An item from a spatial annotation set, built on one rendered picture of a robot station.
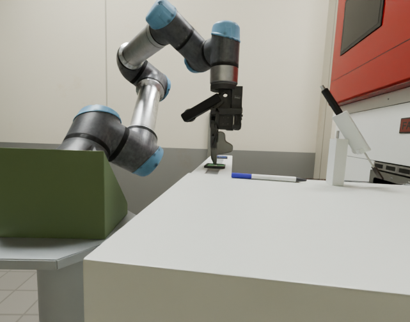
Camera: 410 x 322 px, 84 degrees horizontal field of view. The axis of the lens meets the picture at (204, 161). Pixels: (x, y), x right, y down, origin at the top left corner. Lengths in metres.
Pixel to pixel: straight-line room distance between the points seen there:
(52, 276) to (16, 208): 0.16
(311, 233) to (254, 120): 2.34
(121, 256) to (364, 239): 0.19
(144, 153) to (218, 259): 0.56
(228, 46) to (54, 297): 0.70
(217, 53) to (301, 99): 2.15
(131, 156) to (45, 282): 0.35
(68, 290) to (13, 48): 2.79
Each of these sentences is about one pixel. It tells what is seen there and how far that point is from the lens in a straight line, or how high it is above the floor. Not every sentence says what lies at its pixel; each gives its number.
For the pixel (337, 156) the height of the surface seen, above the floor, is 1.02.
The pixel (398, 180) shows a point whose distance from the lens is 0.94.
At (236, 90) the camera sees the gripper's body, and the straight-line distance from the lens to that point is 0.62.
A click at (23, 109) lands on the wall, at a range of 3.04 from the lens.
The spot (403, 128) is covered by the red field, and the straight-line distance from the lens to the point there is 0.96.
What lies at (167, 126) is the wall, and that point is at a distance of 2.47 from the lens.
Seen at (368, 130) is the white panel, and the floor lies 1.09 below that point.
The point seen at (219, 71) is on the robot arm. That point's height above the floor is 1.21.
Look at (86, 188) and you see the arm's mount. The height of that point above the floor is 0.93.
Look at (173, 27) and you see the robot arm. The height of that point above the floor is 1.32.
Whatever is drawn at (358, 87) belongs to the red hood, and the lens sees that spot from 1.13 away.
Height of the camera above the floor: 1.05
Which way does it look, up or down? 6 degrees down
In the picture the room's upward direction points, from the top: 2 degrees clockwise
